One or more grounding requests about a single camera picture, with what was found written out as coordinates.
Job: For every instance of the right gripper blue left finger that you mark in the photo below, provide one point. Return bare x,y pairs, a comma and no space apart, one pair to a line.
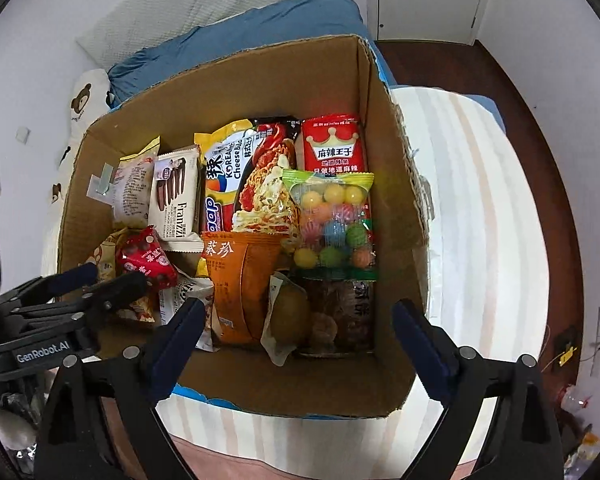
170,347

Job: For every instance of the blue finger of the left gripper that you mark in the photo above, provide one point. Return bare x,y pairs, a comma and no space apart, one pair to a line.
45,288
97,299

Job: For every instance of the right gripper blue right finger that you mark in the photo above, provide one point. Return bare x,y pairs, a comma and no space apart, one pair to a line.
432,352

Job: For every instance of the yellow panda snack bag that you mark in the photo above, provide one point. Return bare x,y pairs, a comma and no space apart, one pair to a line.
105,258

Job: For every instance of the small red candy packet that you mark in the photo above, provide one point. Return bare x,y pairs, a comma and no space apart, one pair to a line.
142,252

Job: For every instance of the orange snack packet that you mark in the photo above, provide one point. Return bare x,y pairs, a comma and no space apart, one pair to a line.
240,265

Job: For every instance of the brown round snack packet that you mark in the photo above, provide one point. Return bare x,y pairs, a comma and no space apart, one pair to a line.
342,319

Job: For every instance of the pale pastry packet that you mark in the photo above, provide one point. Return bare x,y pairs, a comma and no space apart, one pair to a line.
132,186

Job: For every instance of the white Franzzi wafer packet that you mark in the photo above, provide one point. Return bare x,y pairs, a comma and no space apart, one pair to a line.
174,200

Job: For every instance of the colourful candy ball bag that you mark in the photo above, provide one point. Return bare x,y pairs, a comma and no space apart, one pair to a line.
336,239

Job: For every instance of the yellow instant noodle packet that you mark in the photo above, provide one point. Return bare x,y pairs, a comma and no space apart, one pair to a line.
243,164

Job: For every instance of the red spicy snack packet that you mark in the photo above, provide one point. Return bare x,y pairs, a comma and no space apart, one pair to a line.
333,144

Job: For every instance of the pink striped cat blanket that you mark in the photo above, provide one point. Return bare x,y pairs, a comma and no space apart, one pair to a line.
457,230

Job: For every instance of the kiwi fruit packet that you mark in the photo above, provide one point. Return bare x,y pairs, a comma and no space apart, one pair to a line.
287,322

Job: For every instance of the bear print pillow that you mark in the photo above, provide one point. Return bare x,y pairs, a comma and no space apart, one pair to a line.
90,100

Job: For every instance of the cardboard milk box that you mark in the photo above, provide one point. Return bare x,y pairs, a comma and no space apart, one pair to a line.
87,220

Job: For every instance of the white padded headboard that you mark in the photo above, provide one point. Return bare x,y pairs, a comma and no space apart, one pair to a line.
205,5

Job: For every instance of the blue bed sheet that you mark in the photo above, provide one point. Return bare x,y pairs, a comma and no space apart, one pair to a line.
286,20

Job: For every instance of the wall socket with cable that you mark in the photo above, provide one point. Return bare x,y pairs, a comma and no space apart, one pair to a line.
564,346

